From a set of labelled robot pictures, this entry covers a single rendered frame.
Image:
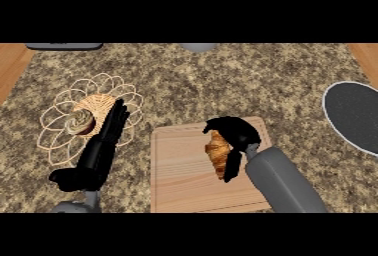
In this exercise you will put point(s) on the dark grey flat appliance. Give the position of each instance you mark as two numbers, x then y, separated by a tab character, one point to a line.
63	46

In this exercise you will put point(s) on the golden brown croissant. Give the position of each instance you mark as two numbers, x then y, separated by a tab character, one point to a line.
217	153

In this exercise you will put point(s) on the pale grey rounded object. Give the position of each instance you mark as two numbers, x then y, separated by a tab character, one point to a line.
198	46

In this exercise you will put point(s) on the dark grey pan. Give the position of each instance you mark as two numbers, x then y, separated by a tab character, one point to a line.
354	116

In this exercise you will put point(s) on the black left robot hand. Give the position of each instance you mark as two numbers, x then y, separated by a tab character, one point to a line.
100	146

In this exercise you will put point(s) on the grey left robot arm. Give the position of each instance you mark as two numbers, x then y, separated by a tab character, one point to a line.
78	204

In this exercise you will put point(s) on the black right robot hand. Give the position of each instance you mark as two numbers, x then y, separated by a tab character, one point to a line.
238	131

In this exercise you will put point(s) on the cream frosted cupcake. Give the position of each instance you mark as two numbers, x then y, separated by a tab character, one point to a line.
80	122

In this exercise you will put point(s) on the pale wooden cutting board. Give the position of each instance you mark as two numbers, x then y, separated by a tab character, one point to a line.
196	173

